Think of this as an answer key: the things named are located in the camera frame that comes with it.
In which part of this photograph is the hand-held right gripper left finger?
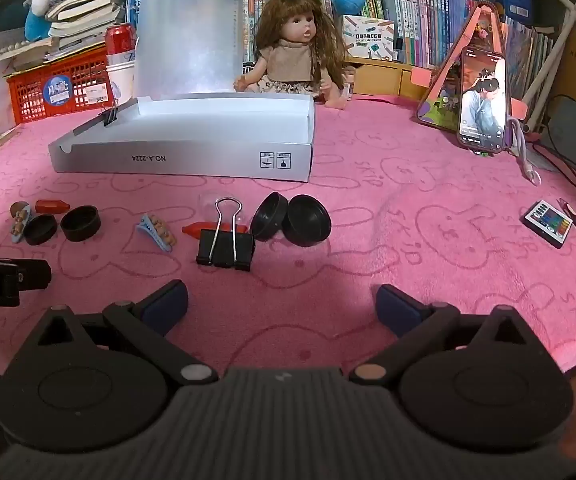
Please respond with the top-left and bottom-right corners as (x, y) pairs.
(32, 280), (219, 386)

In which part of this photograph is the blue beaded hair clip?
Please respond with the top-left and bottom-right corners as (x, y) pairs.
(136, 214), (176, 252)

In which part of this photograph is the small black binder clip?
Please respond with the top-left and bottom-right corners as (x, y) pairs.
(98, 100), (119, 127)

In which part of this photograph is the smartphone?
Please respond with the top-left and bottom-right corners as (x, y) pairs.
(457, 47), (510, 153)

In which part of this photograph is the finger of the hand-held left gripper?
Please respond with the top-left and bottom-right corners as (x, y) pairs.
(18, 260), (52, 291)

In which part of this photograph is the small colourful card box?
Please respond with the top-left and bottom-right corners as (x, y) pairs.
(522, 200), (575, 249)

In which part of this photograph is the blue bear hair clip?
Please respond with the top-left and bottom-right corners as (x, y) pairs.
(10, 202), (33, 243)

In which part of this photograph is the white paper cup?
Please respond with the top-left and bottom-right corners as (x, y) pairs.
(106, 52), (138, 106)

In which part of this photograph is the translucent clipboard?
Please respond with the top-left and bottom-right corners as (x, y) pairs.
(135, 0), (243, 101)

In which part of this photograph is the red plastic basket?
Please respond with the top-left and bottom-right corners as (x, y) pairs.
(4, 45), (113, 125)

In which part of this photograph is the white cable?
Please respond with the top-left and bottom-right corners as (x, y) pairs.
(505, 117), (541, 184)

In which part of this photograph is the stack of worn books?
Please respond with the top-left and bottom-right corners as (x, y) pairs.
(0, 0), (133, 68)

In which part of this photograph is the dark grey pouch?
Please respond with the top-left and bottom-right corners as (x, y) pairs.
(535, 95), (576, 191)

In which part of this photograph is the large black binder clip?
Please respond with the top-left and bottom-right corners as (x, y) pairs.
(196, 198), (256, 272)

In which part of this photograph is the pink rabbit-print towel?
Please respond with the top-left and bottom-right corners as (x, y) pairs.
(0, 92), (576, 376)

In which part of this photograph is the blue and grey plush toy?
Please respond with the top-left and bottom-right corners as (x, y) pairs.
(24, 0), (68, 42)

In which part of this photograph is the wooden drawer box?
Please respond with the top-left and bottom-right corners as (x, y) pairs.
(345, 57), (436, 98)

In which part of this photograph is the row of thin booklets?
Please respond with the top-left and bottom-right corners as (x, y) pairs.
(505, 17), (554, 103)

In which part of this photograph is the white cardboard box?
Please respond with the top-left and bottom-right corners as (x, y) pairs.
(48, 94), (315, 183)

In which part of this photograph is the clear plastic lid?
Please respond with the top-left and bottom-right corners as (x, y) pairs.
(200, 192), (246, 226)

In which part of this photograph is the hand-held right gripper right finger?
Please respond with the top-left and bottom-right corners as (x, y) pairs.
(349, 284), (536, 384)

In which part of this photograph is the brown-haired doll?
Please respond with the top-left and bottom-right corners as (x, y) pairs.
(233, 0), (351, 110)

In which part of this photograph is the red soda can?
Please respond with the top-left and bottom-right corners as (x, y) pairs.
(104, 23), (137, 56)

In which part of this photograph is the white printed box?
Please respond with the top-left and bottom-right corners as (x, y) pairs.
(342, 14), (395, 63)

